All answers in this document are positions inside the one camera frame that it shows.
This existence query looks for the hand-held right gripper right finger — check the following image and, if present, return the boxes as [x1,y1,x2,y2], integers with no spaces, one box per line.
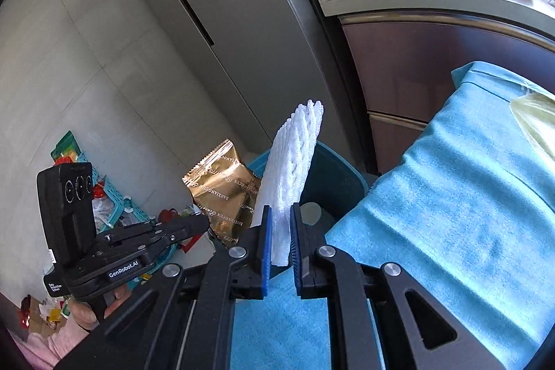
[290,202,509,370]

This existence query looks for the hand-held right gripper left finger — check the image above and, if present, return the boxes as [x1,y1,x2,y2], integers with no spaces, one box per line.
[56,204,274,370]

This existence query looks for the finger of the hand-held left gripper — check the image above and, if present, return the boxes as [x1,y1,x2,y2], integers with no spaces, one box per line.
[148,215,211,237]
[155,223,213,252]

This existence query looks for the gold foil snack wrapper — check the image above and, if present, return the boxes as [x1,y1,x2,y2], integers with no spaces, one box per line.
[182,139,262,248]

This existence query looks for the white foam fruit net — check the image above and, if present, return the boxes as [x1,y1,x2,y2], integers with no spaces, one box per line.
[250,98,326,268]

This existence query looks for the blue plastic bin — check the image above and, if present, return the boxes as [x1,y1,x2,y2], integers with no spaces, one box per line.
[246,141,369,238]

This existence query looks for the person's left forearm pink sleeve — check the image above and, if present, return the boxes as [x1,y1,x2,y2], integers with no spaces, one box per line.
[15,320,89,370]

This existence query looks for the person's left hand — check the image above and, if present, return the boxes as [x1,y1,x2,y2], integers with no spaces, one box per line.
[68,282,131,333]

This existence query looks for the pale round scrap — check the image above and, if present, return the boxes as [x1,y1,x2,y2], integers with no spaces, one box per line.
[299,202,322,226]

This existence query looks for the turquoise plastic basket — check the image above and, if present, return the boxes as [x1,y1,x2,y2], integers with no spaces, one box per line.
[77,152,162,267]

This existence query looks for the cardboard box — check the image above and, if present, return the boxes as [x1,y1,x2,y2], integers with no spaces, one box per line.
[16,295,72,334]

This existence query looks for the blue floral tablecloth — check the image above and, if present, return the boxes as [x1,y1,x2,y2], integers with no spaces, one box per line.
[232,61,555,370]

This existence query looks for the silver refrigerator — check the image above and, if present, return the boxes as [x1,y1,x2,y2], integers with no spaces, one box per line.
[117,0,362,173]

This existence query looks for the dark kitchen counter cabinet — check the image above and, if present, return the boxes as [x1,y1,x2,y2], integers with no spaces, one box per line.
[313,0,555,175]

